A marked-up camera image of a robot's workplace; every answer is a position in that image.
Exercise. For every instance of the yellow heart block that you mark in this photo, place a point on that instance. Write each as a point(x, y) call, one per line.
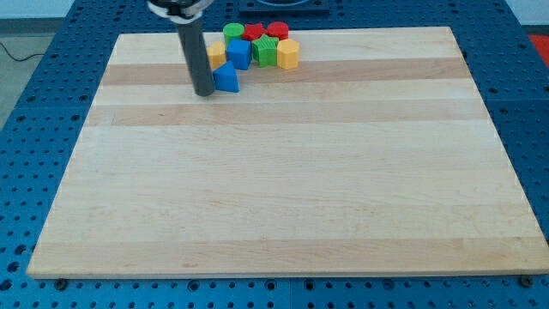
point(216, 54)

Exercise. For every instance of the green cylinder block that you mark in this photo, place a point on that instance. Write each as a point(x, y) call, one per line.
point(232, 31)

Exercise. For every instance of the red star block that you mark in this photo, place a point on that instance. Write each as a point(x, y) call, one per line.
point(253, 31)

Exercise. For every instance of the green star block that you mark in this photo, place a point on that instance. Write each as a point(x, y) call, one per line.
point(264, 50)

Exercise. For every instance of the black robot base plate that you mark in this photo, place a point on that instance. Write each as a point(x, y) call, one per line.
point(263, 7)

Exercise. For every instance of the wooden board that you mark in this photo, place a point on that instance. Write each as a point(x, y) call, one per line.
point(375, 157)

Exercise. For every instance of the red cylinder block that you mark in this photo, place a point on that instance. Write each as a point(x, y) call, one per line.
point(278, 29)

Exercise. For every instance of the blue triangle block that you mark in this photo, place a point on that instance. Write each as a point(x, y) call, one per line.
point(226, 78)

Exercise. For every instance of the blue cube block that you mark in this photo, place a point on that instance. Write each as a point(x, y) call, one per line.
point(239, 53)

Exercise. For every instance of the yellow hexagon block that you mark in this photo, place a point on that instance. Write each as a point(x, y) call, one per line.
point(288, 54)

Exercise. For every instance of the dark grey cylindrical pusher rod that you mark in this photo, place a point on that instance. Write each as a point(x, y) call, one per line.
point(196, 57)

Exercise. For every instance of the red object at right edge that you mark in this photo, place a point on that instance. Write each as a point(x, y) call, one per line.
point(541, 44)

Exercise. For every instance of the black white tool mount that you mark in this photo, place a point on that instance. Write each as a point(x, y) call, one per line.
point(179, 11)

